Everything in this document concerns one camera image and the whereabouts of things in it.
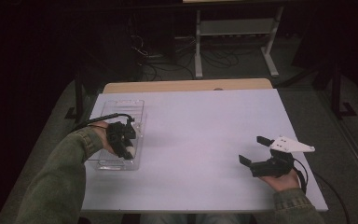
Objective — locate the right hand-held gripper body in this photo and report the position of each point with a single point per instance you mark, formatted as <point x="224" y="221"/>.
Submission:
<point x="273" y="166"/>

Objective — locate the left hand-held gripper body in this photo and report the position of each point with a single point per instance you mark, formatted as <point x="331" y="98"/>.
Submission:
<point x="119" y="133"/>

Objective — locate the clear plastic tray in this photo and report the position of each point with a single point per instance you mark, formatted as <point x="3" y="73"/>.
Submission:
<point x="136" y="109"/>

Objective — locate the person's left hand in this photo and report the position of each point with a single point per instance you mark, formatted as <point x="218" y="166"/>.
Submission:
<point x="102" y="133"/>

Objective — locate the person's right hand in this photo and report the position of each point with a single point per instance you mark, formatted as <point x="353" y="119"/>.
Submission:
<point x="284" y="183"/>

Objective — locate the black metal stand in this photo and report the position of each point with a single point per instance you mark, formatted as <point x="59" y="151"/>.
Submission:
<point x="78" y="99"/>
<point x="337" y="93"/>

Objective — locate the wooden table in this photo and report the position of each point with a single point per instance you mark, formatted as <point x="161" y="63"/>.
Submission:
<point x="183" y="85"/>

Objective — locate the white metal desk frame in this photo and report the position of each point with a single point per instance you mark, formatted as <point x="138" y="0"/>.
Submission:
<point x="236" y="27"/>

